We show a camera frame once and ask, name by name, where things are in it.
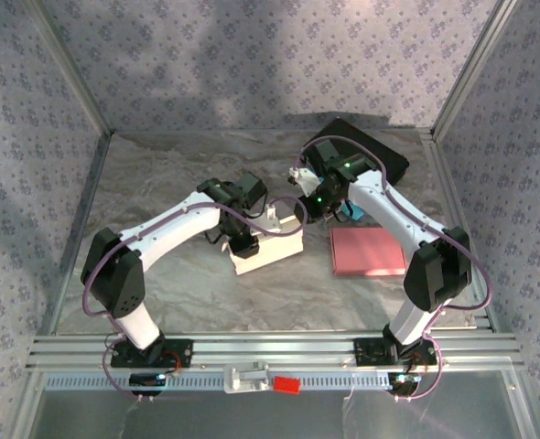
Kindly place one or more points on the aluminium frame post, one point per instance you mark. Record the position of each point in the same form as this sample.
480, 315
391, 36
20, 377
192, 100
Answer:
70, 64
473, 64

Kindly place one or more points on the red plastic block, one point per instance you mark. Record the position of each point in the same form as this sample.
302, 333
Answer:
287, 384

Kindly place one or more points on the grey metal sheet panel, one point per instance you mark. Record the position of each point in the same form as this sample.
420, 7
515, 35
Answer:
270, 416

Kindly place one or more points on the white plastic bracket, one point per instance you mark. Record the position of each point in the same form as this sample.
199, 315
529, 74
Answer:
247, 377

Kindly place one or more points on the black hard case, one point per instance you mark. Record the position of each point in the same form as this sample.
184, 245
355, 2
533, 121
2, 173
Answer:
391, 157

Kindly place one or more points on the wide aluminium frame rail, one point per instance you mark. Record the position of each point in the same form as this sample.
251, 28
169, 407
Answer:
274, 347

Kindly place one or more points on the teal pen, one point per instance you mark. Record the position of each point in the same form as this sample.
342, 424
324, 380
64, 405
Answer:
354, 214

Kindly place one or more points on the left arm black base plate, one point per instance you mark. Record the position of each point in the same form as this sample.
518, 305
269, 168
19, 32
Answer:
183, 352

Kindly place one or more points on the plain white paper box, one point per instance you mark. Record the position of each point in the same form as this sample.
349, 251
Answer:
274, 249

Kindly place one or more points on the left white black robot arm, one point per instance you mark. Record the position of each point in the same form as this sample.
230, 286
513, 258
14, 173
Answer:
169, 228

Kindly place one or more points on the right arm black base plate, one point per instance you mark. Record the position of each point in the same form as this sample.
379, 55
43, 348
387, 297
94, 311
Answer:
366, 352

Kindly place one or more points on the aluminium table edge rail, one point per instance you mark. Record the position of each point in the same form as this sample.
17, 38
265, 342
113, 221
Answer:
435, 148
83, 206

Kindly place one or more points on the pink and white paper box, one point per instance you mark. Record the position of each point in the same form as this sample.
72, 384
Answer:
366, 251

